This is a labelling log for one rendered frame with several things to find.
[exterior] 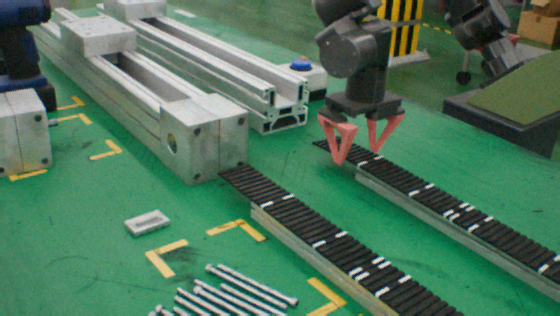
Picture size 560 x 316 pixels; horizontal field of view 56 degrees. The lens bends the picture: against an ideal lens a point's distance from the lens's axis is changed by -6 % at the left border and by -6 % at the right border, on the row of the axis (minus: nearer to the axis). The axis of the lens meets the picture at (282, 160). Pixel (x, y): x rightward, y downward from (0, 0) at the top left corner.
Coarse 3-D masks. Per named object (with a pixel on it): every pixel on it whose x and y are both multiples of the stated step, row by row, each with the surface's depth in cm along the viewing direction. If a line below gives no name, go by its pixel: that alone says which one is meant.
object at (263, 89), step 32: (160, 32) 121; (192, 32) 122; (160, 64) 121; (192, 64) 109; (224, 64) 102; (256, 64) 104; (224, 96) 102; (256, 96) 95; (288, 96) 99; (256, 128) 96; (288, 128) 99
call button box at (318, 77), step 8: (288, 64) 113; (312, 64) 113; (296, 72) 108; (304, 72) 108; (312, 72) 109; (320, 72) 109; (312, 80) 109; (320, 80) 110; (304, 88) 108; (312, 88) 109; (320, 88) 111; (312, 96) 110; (320, 96) 112
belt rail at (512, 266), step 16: (368, 176) 81; (384, 192) 79; (400, 192) 76; (416, 208) 74; (432, 224) 73; (448, 224) 71; (464, 240) 69; (480, 240) 67; (496, 256) 65; (512, 272) 64; (528, 272) 63; (544, 288) 61
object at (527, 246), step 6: (528, 240) 64; (522, 246) 63; (528, 246) 64; (534, 246) 63; (540, 246) 64; (510, 252) 62; (516, 252) 62; (522, 252) 62; (528, 252) 62; (516, 258) 61; (522, 258) 61
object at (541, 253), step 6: (534, 252) 63; (540, 252) 62; (546, 252) 63; (552, 252) 62; (528, 258) 61; (534, 258) 61; (540, 258) 61; (546, 258) 61; (528, 264) 61; (534, 264) 60; (540, 264) 60
